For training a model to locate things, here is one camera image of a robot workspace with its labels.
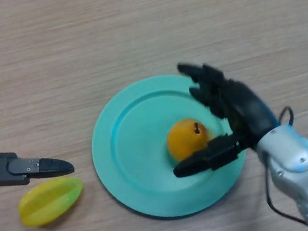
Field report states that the yellow orange pear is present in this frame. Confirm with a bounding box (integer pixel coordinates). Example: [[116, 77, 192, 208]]
[[164, 115, 215, 164]]

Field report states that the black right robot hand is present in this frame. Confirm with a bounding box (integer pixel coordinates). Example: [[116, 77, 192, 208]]
[[158, 51, 286, 179]]

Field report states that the green round plate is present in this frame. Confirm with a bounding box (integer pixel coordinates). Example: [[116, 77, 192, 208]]
[[82, 65, 254, 229]]

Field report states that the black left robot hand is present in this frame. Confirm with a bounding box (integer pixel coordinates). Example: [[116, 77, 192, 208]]
[[0, 7, 76, 189]]

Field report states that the yellow green starfruit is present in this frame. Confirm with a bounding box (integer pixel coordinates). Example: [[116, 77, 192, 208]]
[[14, 174, 89, 230]]

